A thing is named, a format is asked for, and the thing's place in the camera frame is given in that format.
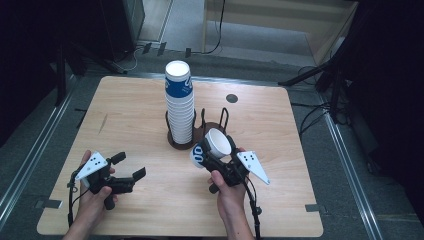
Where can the grey tape strip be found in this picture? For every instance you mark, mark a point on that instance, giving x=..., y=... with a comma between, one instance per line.
x=50, y=203
x=315, y=208

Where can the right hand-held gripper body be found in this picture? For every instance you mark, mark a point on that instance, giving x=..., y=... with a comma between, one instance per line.
x=253, y=165

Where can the metal floor rail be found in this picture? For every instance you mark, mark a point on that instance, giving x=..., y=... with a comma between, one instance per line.
x=350, y=173
x=36, y=146

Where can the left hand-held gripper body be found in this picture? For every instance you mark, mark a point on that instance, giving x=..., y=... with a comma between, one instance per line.
x=93, y=165

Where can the stack of paper cups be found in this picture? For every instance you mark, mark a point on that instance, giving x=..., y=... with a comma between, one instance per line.
x=181, y=116

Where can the black tripod stand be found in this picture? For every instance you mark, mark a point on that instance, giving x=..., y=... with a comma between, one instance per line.
x=330, y=71

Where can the light wooden shelf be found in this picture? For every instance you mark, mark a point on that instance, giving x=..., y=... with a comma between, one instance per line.
x=266, y=15

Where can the dark round table grommet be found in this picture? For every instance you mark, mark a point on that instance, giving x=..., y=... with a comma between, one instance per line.
x=231, y=98

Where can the dark cabinet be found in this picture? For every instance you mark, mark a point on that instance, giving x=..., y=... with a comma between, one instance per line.
x=128, y=26

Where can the dark curtain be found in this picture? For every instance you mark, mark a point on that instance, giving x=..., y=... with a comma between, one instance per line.
x=393, y=100
x=30, y=66

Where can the blue white paper cup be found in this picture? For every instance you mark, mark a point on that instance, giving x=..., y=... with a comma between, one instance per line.
x=218, y=144

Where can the person's right hand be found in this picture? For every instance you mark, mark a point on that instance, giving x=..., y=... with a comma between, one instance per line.
x=231, y=200

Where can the black metal stand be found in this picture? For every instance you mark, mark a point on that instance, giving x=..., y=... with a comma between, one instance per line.
x=61, y=76

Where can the person's left hand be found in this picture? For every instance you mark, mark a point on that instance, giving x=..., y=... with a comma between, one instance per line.
x=93, y=206

